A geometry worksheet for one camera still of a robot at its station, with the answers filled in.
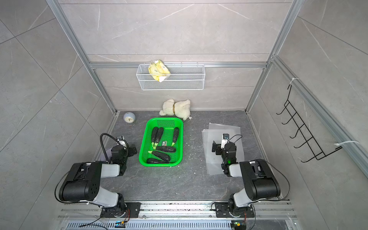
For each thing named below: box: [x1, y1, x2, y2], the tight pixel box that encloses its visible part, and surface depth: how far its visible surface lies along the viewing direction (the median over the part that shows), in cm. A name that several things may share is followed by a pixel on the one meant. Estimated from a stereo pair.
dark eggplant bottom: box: [146, 158, 171, 164], surface depth 90 cm
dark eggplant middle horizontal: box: [152, 145, 177, 153], surface depth 95 cm
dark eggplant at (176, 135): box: [171, 126, 180, 147], surface depth 103 cm
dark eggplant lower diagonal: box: [147, 150, 171, 161], surface depth 93 cm
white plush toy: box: [159, 98, 192, 121], surface depth 113 cm
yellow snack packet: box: [148, 59, 171, 83], surface depth 88 cm
